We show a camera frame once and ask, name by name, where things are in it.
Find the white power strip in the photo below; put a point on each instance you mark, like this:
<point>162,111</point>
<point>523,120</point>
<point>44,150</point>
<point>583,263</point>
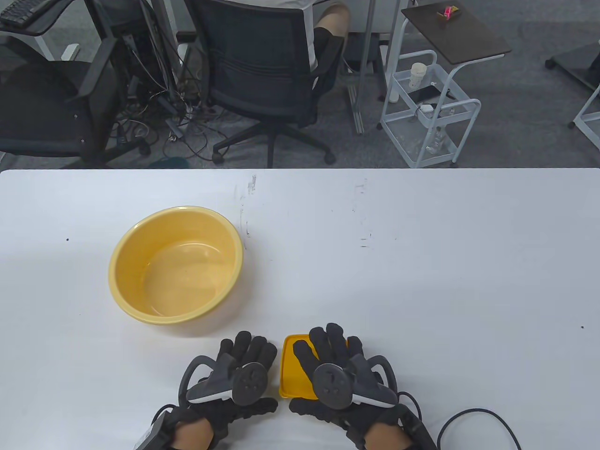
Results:
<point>70,51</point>

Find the person's left hand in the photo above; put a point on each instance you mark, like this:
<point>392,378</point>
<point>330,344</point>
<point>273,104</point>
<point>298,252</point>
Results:
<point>255,349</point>

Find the dark teal round object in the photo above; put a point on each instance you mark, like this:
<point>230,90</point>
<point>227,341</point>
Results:
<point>171,163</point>

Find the black mesh office chair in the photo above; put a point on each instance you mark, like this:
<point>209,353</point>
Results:
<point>262,79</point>

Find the grey left hand controller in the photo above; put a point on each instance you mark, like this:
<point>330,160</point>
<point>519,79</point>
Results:
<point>248,384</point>

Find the black wrist camera band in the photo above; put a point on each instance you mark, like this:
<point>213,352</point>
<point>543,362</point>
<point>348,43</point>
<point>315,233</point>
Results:
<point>419,433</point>
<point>152,433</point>

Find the black table base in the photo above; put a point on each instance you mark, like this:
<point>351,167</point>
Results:
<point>581,63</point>

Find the orange container lid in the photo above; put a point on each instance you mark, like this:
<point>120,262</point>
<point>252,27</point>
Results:
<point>290,370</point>

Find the grey metal desk leg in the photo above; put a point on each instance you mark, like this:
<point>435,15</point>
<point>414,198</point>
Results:
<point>363,56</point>

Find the black keyboard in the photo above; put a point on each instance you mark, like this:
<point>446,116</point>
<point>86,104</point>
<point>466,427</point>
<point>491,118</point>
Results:
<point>18,11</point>

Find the white rolling cart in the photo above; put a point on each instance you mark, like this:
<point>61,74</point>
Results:
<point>450,138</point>

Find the small pink object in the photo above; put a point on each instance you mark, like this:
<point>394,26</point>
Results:
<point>448,11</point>

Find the white table frame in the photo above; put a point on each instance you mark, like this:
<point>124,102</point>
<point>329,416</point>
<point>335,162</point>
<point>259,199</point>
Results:
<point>583,117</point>

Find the clear plastic bottle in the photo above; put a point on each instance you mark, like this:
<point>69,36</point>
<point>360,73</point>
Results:
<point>436,140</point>

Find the grey keyboard desk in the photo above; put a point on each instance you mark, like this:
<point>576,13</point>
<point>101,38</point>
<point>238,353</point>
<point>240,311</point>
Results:
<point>51,16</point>

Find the white paper cup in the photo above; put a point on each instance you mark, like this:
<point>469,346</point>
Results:
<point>417,75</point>

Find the black right wrist camera band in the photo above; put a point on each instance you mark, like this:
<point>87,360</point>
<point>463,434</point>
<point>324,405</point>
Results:
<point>419,433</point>

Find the grey hand controller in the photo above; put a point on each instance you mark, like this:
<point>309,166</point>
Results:
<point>248,384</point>
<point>333,384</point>

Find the yellow plastic basin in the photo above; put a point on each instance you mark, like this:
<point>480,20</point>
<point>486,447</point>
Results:
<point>140,281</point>

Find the grey right hand controller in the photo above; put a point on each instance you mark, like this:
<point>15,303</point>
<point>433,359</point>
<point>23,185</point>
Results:
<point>333,384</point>

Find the black padded office chair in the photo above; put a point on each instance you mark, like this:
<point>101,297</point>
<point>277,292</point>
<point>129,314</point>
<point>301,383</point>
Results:
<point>37,112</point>

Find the white charger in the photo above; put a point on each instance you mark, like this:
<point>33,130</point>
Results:
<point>426,108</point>

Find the dark brown side table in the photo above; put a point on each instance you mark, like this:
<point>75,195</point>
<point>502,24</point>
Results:
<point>459,37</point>

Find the person's right hand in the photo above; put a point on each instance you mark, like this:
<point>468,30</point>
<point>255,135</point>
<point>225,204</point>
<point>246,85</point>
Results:
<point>328,342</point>

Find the black computer tower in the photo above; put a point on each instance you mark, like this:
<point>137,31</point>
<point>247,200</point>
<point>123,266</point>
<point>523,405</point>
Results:
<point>117,28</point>

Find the black left wrist camera band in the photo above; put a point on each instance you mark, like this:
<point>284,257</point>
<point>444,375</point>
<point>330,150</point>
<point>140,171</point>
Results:
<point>152,433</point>

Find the person's left forearm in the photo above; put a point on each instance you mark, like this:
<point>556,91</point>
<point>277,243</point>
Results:
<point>192,436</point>

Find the black phone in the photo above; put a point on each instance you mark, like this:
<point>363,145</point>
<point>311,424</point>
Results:
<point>429,93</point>

